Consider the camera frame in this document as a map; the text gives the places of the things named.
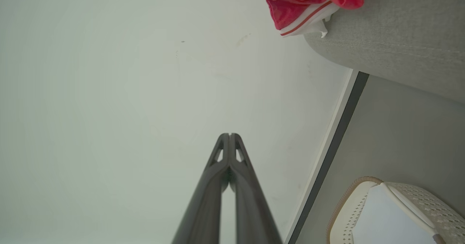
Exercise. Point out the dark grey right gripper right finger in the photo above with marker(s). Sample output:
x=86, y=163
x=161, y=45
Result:
x=252, y=211

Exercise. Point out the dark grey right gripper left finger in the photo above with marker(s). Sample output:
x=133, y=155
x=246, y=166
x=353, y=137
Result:
x=203, y=207

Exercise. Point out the red white sports garment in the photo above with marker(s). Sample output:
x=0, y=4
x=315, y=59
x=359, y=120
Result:
x=308, y=0

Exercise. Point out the white perforated laundry basket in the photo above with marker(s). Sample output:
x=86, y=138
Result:
x=417, y=200

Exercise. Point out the white black baseboard strip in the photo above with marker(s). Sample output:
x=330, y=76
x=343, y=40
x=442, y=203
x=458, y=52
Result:
x=334, y=146

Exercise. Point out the grey fabric sofa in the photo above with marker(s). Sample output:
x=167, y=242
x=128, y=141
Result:
x=399, y=37

